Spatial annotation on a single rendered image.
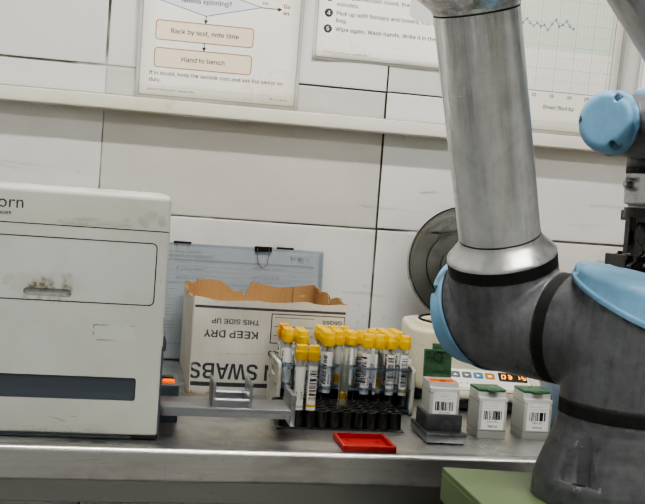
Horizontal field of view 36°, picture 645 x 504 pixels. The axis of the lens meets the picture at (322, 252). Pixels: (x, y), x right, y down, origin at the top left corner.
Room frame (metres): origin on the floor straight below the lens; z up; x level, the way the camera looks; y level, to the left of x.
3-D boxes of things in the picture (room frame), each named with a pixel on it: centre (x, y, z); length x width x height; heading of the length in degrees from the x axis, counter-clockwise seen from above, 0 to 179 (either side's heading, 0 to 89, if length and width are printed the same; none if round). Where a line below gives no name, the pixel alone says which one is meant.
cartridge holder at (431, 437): (1.35, -0.17, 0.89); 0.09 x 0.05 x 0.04; 9
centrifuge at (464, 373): (1.68, -0.27, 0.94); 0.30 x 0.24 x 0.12; 2
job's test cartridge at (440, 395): (1.35, -0.17, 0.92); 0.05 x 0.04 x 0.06; 9
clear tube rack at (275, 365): (1.49, -0.04, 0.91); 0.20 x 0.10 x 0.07; 101
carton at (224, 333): (1.67, 0.10, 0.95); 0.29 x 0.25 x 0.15; 11
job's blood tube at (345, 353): (1.39, -0.04, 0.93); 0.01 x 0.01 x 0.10
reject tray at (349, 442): (1.27, -0.07, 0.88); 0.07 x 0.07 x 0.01; 11
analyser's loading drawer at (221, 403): (1.27, 0.13, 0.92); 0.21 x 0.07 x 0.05; 101
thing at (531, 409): (1.39, -0.31, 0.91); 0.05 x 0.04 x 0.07; 11
